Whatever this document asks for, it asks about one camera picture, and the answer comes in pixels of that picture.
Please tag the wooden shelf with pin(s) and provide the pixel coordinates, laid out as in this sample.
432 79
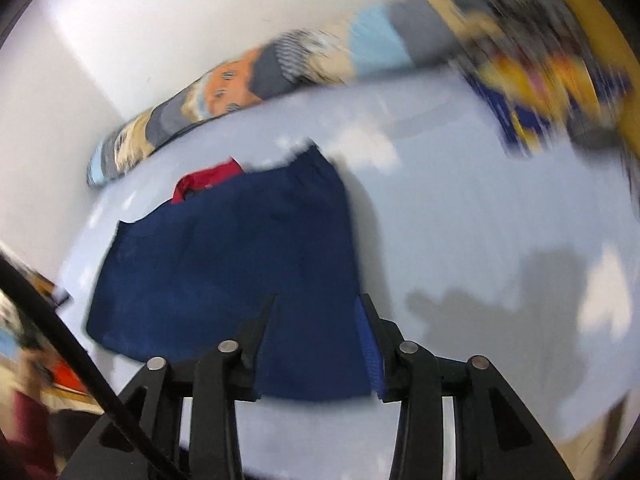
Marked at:
40 280

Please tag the navy work jacket red collar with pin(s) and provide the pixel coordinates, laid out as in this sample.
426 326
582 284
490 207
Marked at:
225 260

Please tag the yellow blue starry cloth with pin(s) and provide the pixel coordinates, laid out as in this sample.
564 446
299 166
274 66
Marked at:
525 90

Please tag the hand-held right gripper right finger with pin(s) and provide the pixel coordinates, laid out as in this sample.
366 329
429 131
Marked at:
369 345

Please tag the dark red cloth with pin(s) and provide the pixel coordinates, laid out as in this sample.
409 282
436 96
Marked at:
32 430

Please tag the light blue cloud bed sheet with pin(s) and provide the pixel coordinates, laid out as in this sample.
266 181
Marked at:
475 210

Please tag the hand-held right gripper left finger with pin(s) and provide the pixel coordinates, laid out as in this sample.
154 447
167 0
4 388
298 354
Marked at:
255 340

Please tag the rolled patchwork quilt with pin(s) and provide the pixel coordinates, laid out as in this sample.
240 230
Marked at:
240 80

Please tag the wooden headboard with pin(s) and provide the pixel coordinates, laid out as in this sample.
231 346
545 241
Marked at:
615 50

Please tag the red plastic containers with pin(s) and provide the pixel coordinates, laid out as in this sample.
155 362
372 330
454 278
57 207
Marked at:
70 377

